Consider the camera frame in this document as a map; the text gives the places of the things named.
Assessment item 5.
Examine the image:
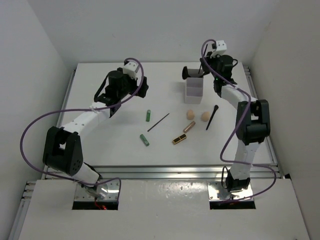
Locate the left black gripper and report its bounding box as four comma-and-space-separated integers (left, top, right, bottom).
116, 67, 147, 99

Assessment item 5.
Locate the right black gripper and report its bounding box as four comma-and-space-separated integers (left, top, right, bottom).
201, 51, 222, 80

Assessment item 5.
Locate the black fan makeup brush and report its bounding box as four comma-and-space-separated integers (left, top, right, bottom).
182, 66, 191, 80

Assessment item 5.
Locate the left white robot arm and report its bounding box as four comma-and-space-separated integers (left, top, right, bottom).
43, 67, 149, 188

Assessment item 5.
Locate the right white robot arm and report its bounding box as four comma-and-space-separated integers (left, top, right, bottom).
200, 54, 271, 192

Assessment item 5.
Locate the beige makeup sponge right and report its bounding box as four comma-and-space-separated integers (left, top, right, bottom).
201, 111, 211, 122

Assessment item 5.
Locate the beige makeup sponge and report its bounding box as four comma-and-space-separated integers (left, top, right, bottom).
186, 109, 195, 120
201, 111, 211, 122

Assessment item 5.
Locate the beige makeup sponge left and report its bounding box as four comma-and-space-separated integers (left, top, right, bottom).
186, 109, 195, 120

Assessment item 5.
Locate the white compartment organizer box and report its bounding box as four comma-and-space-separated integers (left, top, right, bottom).
184, 68, 204, 105

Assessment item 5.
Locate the green lip balm tube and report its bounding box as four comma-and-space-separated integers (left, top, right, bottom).
146, 109, 151, 122
139, 134, 150, 147

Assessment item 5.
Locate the small black angled brush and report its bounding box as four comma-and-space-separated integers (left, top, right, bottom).
205, 105, 219, 131

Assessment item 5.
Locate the rose gold lipstick tube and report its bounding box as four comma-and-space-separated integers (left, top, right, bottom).
183, 121, 196, 133

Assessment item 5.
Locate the black gold lipstick case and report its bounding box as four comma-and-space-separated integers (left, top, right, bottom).
172, 134, 187, 145

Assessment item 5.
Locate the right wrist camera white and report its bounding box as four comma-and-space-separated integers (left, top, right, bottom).
211, 40, 227, 58

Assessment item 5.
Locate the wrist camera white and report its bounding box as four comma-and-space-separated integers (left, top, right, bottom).
211, 40, 227, 58
122, 61, 140, 78

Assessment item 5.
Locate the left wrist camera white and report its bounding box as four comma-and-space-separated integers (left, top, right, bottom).
122, 61, 140, 78

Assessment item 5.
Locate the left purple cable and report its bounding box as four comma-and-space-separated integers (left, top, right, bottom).
19, 57, 146, 201

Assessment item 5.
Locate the purple cable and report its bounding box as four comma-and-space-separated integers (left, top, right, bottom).
201, 38, 277, 203
19, 57, 146, 201

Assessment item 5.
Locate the aluminium table frame rail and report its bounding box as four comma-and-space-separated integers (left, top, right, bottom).
43, 163, 283, 181

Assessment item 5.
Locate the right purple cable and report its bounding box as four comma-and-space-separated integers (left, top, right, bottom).
201, 38, 277, 203

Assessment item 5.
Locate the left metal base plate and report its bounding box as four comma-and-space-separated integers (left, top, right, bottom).
74, 179, 121, 202

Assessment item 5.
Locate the metal base plate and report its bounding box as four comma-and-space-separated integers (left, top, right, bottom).
74, 179, 121, 202
207, 181, 254, 202

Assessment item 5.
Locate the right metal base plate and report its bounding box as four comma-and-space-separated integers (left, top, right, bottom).
207, 181, 254, 202

